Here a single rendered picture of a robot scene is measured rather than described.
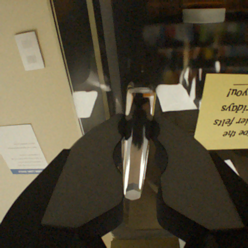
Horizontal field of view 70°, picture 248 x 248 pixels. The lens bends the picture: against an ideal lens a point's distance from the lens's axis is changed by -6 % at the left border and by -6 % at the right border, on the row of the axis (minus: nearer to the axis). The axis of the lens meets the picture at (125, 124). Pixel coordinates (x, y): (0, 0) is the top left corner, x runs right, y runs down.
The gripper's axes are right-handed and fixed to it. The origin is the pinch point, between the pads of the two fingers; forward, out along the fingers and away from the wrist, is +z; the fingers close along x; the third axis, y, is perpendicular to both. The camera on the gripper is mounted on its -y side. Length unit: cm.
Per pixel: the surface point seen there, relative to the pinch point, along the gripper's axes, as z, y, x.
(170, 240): 3.8, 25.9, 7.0
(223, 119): 3.4, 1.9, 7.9
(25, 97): 48, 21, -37
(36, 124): 48, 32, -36
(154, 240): 4.0, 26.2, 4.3
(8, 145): 47, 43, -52
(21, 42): 47, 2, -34
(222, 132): 3.4, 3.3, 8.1
